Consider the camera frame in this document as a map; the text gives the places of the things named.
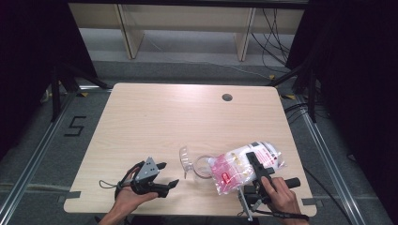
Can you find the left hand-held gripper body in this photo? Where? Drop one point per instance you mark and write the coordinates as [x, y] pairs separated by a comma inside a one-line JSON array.
[[146, 170]]

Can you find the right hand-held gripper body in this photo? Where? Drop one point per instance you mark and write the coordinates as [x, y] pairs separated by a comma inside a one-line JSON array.
[[252, 195]]

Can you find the red and white spout pouch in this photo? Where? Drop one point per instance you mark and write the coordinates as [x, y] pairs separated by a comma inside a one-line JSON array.
[[234, 168]]

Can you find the clear jar with hinged lid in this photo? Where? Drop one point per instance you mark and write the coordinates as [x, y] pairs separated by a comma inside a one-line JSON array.
[[203, 167]]

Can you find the person's right hand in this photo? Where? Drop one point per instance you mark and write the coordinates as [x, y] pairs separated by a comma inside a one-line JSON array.
[[284, 200]]

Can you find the person's left hand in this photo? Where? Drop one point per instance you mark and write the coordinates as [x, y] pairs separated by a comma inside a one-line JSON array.
[[128, 200]]

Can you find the grey tape strip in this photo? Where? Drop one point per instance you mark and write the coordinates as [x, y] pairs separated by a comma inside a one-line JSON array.
[[313, 202], [70, 195]]

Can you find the black metal stand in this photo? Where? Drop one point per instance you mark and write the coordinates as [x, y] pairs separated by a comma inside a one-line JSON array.
[[311, 93], [56, 93]]

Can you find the black curtain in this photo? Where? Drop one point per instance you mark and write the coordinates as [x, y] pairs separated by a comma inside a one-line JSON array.
[[28, 47], [359, 78]]

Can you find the pale wooden shelf unit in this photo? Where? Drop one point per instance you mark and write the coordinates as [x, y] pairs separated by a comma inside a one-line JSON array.
[[187, 18]]

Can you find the metal floor rail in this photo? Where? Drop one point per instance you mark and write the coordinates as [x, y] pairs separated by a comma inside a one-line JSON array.
[[328, 156], [34, 156]]

